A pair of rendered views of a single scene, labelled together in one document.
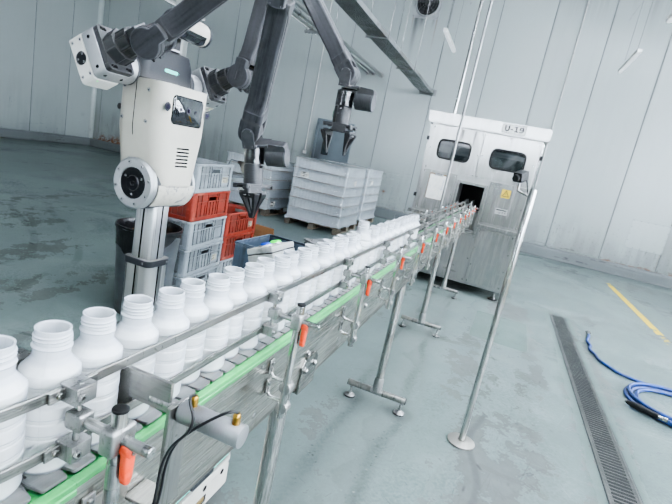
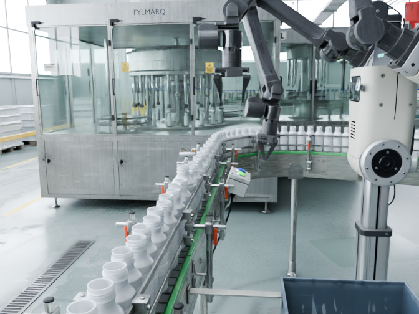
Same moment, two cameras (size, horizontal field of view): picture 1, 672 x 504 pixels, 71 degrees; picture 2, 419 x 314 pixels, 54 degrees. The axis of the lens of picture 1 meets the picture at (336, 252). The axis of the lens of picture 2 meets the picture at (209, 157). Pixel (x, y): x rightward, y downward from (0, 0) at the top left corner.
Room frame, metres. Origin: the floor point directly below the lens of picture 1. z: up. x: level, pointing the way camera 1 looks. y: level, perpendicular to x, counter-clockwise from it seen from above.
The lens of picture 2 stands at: (2.77, -0.25, 1.43)
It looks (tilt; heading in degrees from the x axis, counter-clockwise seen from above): 10 degrees down; 168
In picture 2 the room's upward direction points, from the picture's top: straight up
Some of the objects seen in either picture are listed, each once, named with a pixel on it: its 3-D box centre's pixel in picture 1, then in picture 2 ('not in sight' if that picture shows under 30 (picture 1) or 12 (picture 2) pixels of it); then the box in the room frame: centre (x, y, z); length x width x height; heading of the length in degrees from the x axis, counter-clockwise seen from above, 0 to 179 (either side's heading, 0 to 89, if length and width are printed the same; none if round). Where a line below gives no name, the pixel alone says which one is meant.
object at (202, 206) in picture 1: (190, 200); not in sight; (3.78, 1.25, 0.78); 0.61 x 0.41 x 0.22; 169
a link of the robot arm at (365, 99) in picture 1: (358, 90); (218, 28); (1.58, 0.03, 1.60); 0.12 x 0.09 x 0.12; 75
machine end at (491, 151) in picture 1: (471, 204); not in sight; (6.49, -1.69, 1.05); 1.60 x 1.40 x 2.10; 162
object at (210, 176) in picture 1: (193, 173); not in sight; (3.77, 1.25, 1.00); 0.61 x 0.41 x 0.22; 169
